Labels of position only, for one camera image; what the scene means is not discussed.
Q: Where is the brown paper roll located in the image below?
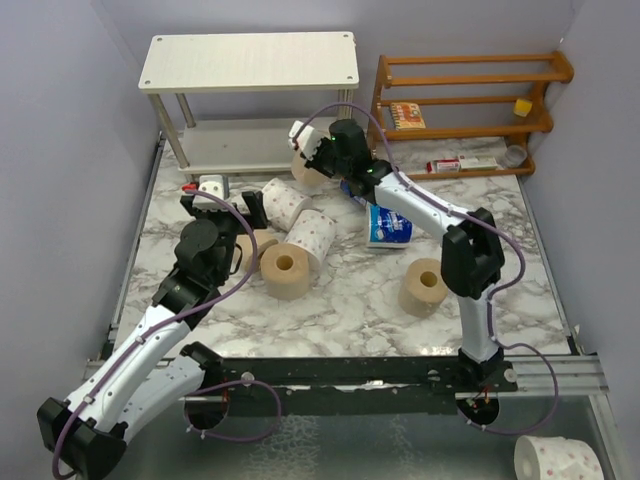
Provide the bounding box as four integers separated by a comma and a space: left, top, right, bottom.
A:
260, 243, 310, 300
398, 258, 448, 318
291, 152, 328, 188
233, 230, 279, 272

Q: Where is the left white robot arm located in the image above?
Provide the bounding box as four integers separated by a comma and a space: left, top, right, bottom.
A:
37, 190, 267, 479

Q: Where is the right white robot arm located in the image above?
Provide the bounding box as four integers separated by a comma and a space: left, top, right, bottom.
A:
289, 119, 505, 391

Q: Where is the white two-tier shelf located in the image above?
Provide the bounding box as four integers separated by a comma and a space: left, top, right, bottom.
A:
138, 31, 359, 178

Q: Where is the blue wrapped roll upper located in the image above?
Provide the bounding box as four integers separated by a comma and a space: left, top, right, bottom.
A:
340, 179, 369, 207

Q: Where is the blue wrapped roll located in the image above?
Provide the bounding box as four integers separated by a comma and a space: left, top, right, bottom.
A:
365, 204, 413, 249
340, 179, 369, 207

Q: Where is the white red-dotted roll rear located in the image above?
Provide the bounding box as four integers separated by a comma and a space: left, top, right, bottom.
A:
262, 178, 312, 231

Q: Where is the white red-dotted roll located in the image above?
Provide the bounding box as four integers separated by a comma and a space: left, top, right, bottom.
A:
262, 178, 312, 231
285, 209, 337, 271

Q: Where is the white red-dotted roll front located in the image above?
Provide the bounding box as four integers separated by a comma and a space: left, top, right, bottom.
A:
285, 209, 337, 271

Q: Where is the orange patterned booklet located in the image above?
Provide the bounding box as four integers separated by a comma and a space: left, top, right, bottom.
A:
389, 102, 426, 130

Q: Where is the blue wrapped roll lower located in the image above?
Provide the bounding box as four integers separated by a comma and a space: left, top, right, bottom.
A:
365, 204, 413, 249

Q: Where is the brown wooden rack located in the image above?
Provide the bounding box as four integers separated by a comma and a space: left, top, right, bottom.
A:
367, 50, 574, 148

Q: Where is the red white box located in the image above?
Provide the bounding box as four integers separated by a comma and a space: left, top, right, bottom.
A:
426, 158, 461, 174

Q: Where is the white green box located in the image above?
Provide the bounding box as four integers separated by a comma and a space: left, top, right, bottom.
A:
458, 155, 499, 172

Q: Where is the clear plastic cup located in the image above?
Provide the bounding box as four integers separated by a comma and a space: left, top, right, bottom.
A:
503, 145, 528, 169

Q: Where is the yellow cap jar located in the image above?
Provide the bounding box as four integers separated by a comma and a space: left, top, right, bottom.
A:
513, 98, 533, 118

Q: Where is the black base crossbar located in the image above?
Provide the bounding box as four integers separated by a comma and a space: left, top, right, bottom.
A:
180, 342, 517, 417

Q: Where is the white dotted roll bottom corner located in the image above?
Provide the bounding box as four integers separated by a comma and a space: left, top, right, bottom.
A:
514, 436, 604, 480

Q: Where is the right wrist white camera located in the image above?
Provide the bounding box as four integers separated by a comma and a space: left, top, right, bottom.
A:
288, 120, 326, 160

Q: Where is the wrist white camera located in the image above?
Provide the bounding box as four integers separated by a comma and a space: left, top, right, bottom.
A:
288, 120, 326, 160
180, 174, 229, 216

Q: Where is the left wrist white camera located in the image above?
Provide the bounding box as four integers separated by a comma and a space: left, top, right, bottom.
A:
180, 174, 229, 216

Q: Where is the aluminium rail frame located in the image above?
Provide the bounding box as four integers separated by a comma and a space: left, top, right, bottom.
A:
71, 355, 608, 409

